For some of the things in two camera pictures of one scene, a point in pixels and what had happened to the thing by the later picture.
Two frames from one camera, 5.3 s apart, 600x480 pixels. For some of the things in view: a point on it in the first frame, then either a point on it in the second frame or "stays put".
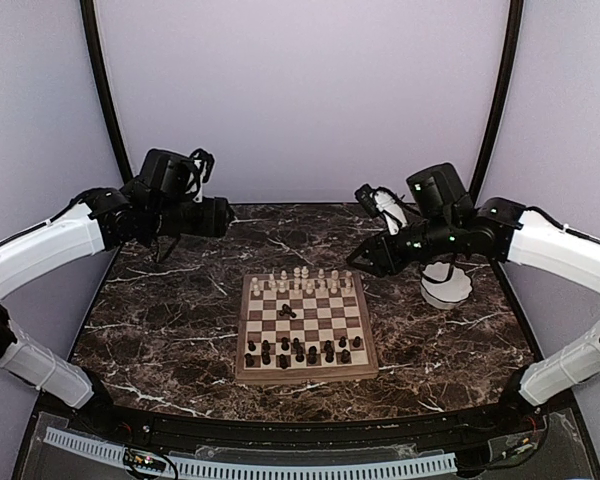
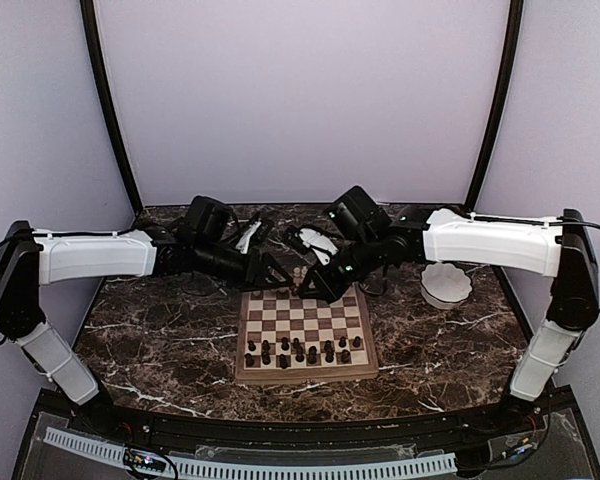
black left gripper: x=215 y=223 → x=257 y=281
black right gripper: x=381 y=250 → x=327 y=290
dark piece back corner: x=249 y=361 stays put
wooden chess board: x=304 y=326 stays put
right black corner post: x=516 y=11 stays put
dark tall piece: x=312 y=357 stays put
